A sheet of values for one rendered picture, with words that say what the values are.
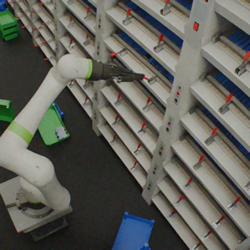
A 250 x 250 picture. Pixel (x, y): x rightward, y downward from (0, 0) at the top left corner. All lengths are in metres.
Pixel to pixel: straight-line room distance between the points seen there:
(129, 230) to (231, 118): 1.15
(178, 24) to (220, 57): 0.24
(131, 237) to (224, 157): 0.96
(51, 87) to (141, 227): 1.15
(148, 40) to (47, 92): 0.54
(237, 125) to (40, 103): 0.81
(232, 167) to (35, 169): 0.80
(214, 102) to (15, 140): 0.81
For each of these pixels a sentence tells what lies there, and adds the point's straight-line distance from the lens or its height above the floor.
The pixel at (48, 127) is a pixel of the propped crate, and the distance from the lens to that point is 2.46.
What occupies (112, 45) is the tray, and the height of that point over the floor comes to 0.91.
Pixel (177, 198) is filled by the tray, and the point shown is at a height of 0.32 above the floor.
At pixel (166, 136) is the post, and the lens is 1.59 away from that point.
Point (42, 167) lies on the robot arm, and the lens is 1.18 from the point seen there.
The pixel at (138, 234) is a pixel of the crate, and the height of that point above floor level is 0.00.
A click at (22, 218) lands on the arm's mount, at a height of 0.30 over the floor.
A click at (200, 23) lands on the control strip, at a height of 1.39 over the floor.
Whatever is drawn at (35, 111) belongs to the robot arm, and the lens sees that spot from 1.31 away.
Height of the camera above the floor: 1.92
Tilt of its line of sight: 48 degrees down
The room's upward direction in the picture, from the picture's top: 8 degrees clockwise
